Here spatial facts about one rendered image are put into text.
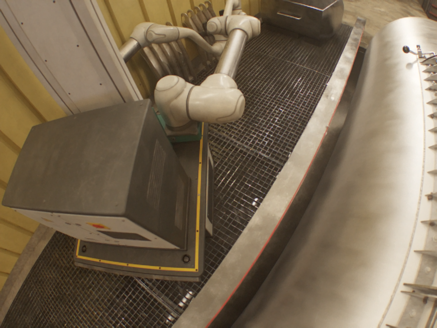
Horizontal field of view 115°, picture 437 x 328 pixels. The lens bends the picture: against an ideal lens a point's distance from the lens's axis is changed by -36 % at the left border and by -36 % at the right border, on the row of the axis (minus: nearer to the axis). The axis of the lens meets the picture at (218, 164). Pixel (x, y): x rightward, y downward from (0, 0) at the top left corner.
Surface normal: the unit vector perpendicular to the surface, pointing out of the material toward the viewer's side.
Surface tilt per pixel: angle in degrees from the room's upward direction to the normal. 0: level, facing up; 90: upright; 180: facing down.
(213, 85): 5
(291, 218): 6
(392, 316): 34
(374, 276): 43
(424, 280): 29
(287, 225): 6
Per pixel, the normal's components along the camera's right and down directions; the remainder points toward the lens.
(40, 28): 0.00, 0.86
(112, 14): -0.28, 0.85
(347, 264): -0.70, -0.66
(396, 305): -0.55, -0.67
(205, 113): -0.27, 0.64
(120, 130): -0.13, -0.50
